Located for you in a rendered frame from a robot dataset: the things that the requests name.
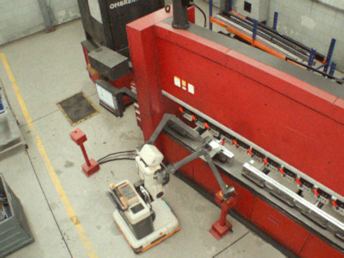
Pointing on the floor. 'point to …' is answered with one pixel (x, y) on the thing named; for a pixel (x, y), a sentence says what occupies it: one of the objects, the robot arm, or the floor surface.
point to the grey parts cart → (8, 125)
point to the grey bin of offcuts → (12, 222)
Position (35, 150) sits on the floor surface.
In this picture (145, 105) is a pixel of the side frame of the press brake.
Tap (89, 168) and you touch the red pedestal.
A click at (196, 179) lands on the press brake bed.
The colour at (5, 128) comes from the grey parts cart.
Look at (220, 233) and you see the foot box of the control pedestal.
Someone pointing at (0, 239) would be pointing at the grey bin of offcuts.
